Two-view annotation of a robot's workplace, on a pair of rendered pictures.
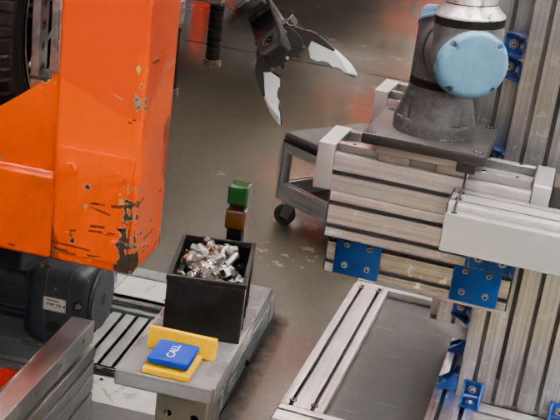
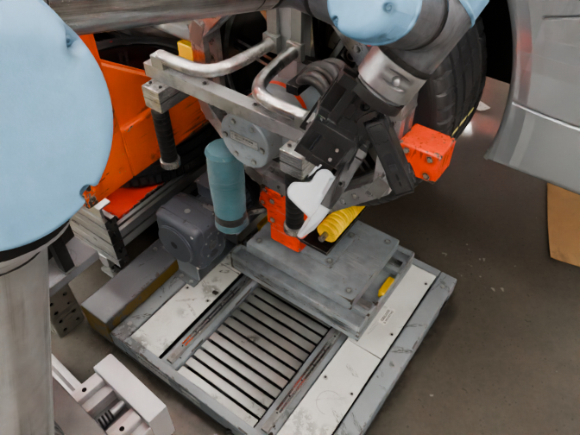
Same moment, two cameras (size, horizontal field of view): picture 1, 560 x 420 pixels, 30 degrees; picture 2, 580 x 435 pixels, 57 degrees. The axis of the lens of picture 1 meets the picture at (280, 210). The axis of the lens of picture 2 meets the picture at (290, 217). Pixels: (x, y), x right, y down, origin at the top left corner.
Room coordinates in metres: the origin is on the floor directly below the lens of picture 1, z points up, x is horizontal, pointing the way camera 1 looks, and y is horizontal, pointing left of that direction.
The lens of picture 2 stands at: (2.78, -0.44, 1.53)
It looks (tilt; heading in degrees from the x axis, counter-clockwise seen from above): 46 degrees down; 116
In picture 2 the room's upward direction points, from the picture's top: straight up
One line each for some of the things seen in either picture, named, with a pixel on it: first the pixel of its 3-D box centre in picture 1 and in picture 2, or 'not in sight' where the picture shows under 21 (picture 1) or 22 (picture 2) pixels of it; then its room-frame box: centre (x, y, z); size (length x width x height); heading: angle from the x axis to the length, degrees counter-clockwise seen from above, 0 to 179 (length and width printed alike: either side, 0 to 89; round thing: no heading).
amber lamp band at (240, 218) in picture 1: (237, 217); not in sight; (1.89, 0.08, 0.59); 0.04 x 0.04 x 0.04; 80
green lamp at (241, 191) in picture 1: (240, 192); not in sight; (1.89, 0.08, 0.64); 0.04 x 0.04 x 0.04; 80
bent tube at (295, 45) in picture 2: not in sight; (299, 66); (2.43, 0.33, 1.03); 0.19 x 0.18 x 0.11; 80
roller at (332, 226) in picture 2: not in sight; (350, 206); (2.48, 0.55, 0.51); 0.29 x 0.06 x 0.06; 80
